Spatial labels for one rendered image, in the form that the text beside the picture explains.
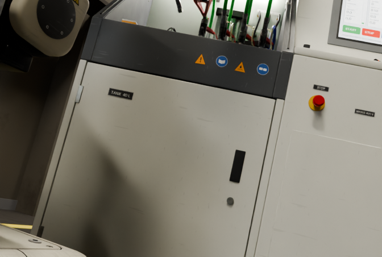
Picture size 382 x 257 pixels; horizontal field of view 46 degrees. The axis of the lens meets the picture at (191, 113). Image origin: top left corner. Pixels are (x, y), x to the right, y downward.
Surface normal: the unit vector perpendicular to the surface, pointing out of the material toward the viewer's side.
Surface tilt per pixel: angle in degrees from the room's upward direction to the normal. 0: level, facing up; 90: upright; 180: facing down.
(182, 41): 90
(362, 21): 76
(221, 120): 90
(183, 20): 90
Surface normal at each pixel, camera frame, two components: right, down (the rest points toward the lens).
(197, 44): -0.08, -0.20
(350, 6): -0.03, -0.43
